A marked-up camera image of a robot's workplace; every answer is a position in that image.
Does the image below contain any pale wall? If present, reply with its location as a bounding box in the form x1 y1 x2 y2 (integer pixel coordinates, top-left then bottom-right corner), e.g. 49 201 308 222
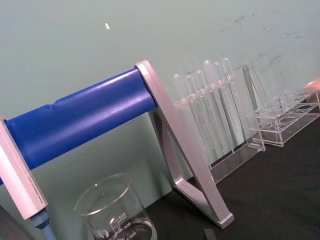
0 0 320 213

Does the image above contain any black table cloth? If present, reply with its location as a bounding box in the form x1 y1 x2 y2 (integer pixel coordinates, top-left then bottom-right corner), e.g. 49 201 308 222
143 117 320 240

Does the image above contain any clear acrylic test tube rack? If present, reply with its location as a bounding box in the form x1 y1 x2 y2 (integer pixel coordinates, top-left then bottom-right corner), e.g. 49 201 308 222
245 87 320 148

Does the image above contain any clear acrylic dropper rack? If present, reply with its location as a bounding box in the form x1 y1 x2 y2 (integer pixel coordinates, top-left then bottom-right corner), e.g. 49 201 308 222
171 61 266 185

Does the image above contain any grey pipette with blue shaft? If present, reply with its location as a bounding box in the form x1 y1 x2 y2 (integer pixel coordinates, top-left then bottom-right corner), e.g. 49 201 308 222
0 115 52 240

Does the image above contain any grey stand with blue bar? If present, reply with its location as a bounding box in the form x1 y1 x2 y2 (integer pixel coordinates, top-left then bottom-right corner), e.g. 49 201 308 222
0 59 235 229

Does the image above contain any clear glass beaker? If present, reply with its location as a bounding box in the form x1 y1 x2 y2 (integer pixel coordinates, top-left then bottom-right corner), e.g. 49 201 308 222
72 173 159 240

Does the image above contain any pink object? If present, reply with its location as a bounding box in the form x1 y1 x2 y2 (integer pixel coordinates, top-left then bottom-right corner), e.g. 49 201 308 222
303 77 320 92

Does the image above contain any small grey strip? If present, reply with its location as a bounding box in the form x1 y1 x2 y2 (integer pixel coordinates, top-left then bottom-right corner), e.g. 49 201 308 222
203 228 217 240

